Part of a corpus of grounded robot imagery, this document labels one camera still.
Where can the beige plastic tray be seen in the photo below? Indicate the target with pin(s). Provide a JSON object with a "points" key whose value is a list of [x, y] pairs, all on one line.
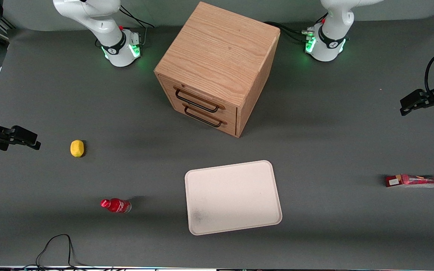
{"points": [[232, 197]]}

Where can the yellow lemon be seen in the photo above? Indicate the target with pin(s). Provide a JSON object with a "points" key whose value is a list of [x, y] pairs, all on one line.
{"points": [[77, 148]]}

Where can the aluminium frame rail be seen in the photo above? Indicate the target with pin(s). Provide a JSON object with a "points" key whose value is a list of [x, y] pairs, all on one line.
{"points": [[8, 24]]}

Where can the wooden two-drawer cabinet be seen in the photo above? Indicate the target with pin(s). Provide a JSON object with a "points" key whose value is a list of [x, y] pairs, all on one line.
{"points": [[220, 49]]}

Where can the wooden drawer front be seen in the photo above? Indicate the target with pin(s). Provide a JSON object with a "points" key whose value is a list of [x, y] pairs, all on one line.
{"points": [[205, 118], [198, 96]]}

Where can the red cola bottle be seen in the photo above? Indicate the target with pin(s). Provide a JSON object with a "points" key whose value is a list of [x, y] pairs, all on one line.
{"points": [[116, 205]]}

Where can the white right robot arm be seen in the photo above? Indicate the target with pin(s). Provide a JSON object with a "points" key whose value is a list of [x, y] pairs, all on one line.
{"points": [[107, 37]]}

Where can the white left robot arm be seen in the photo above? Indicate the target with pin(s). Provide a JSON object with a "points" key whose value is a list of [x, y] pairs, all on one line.
{"points": [[332, 37]]}

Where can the red cookie box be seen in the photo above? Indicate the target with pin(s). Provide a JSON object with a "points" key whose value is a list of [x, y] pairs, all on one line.
{"points": [[413, 180]]}

